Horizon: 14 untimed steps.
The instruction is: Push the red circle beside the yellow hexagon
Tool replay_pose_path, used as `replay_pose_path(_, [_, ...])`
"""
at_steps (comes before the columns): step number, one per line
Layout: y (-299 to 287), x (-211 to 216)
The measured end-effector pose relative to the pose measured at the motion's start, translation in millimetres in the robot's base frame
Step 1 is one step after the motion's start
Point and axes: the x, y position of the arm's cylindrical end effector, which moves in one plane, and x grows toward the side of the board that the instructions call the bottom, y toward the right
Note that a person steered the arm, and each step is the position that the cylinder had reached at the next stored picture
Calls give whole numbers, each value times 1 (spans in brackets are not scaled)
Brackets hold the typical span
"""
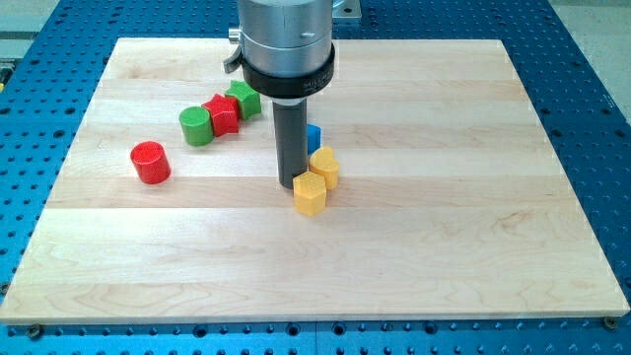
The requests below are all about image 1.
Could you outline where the red star block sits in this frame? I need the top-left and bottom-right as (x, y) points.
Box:
(202, 94), (240, 137)

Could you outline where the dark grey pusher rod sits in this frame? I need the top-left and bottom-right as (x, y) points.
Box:
(272, 101), (309, 189)

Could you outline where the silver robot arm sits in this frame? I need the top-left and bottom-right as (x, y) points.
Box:
(224, 0), (362, 189)

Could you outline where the yellow heart block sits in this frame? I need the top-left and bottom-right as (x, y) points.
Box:
(309, 146), (340, 189)

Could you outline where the green cylinder block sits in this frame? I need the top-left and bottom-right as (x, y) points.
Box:
(179, 106), (214, 146)

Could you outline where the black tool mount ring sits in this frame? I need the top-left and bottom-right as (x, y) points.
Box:
(241, 44), (335, 100)

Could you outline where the green star block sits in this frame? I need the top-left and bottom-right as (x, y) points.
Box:
(225, 80), (261, 120)

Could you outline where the blue block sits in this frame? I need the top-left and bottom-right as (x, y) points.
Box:
(307, 124), (321, 155)

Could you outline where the blue perforated metal table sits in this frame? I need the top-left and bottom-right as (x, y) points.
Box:
(1, 0), (630, 354)

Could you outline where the light wooden board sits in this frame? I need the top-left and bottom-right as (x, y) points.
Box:
(1, 37), (629, 324)

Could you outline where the red cylinder block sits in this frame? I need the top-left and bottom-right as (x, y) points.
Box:
(130, 141), (172, 184)

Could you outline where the yellow hexagon block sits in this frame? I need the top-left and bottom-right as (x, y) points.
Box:
(293, 172), (327, 216)

